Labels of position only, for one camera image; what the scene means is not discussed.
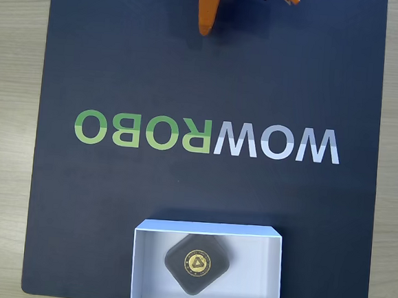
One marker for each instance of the grey square case gold emblem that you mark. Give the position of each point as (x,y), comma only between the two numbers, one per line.
(197,262)

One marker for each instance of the dark mat with WOWROBO print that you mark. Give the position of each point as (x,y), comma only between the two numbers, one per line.
(112,201)

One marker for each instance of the white open cardboard box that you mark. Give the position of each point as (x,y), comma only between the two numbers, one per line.
(255,270)

